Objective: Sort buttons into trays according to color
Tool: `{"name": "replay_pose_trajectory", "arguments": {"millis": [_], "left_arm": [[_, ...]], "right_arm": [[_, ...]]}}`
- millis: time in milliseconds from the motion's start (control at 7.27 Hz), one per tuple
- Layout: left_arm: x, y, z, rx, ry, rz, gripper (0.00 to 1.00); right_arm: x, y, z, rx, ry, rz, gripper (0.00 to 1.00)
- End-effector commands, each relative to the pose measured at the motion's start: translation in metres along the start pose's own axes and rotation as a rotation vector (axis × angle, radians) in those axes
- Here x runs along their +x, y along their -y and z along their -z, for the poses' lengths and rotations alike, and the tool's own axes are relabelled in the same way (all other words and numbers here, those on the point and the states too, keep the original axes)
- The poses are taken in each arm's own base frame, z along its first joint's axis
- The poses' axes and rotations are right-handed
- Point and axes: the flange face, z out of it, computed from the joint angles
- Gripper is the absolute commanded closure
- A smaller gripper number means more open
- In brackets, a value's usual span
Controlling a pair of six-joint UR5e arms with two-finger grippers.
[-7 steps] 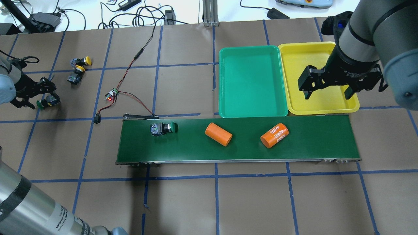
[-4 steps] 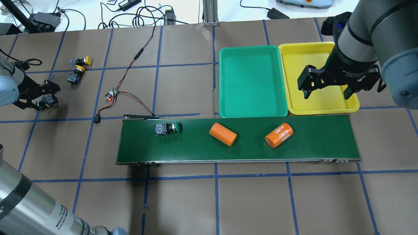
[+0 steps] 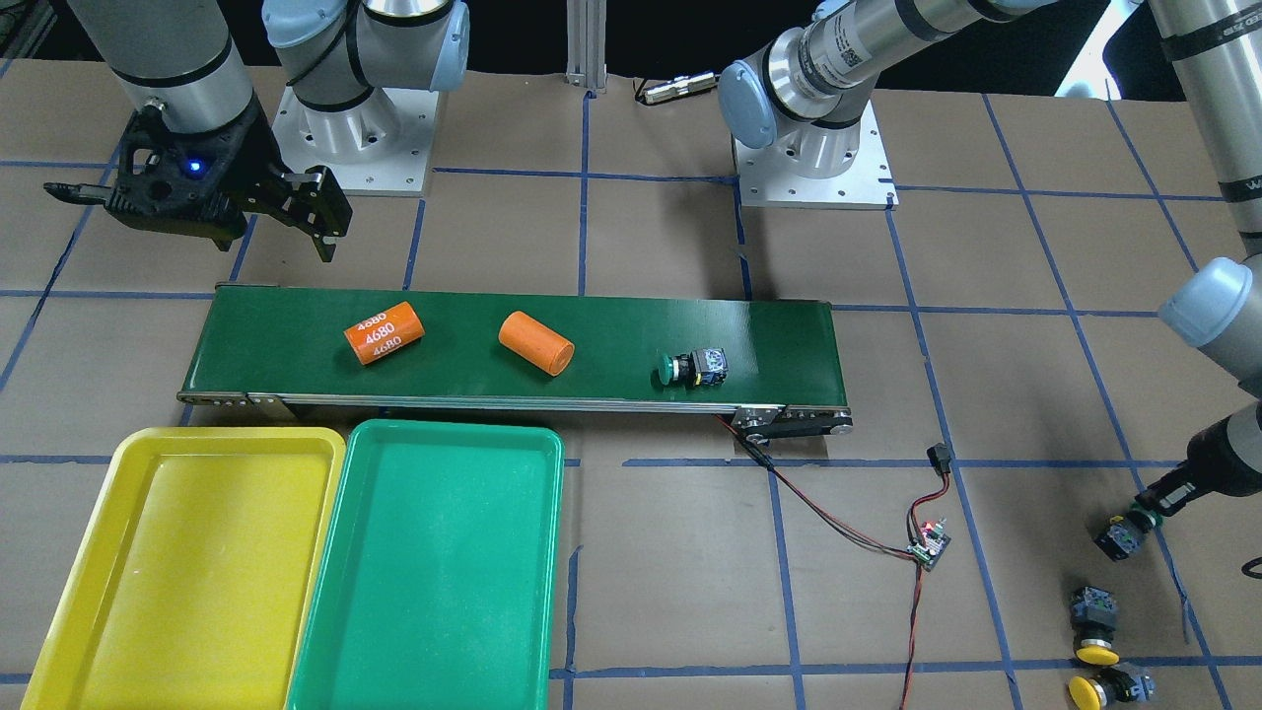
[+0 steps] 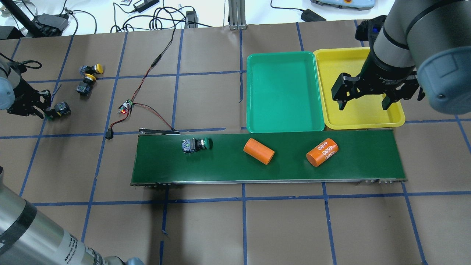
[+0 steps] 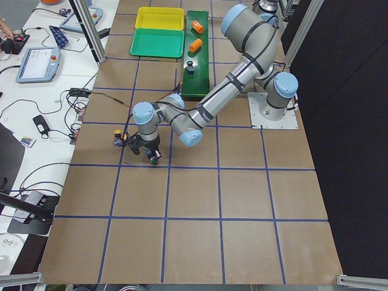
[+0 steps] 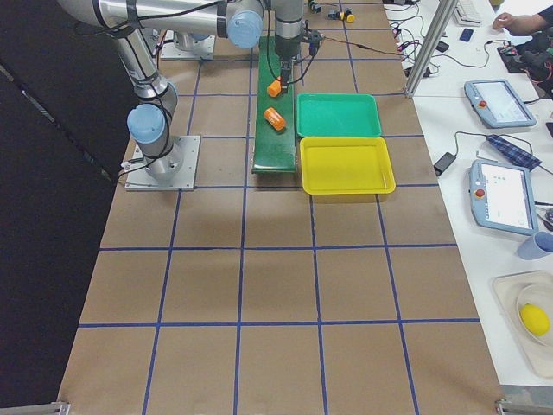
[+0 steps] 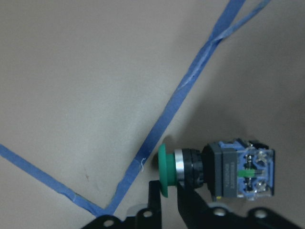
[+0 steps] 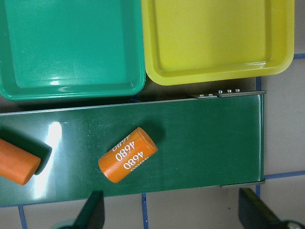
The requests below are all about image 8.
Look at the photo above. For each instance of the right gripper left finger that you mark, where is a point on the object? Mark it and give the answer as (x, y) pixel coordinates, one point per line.
(92, 215)

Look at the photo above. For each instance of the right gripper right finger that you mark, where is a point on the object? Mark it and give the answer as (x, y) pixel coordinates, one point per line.
(253, 213)

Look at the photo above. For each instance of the orange cylinder with 4680 print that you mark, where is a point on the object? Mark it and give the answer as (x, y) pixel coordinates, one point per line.
(127, 155)

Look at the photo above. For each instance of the plain orange cylinder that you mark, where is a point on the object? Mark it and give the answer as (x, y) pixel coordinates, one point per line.
(16, 164)

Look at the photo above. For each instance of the green conveyor belt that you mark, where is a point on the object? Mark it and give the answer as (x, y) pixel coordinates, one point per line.
(201, 142)

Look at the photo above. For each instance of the green plastic tray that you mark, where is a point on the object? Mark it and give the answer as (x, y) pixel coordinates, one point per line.
(60, 49)

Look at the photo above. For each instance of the yellow plastic tray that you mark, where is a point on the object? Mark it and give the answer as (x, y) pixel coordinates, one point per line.
(196, 41)

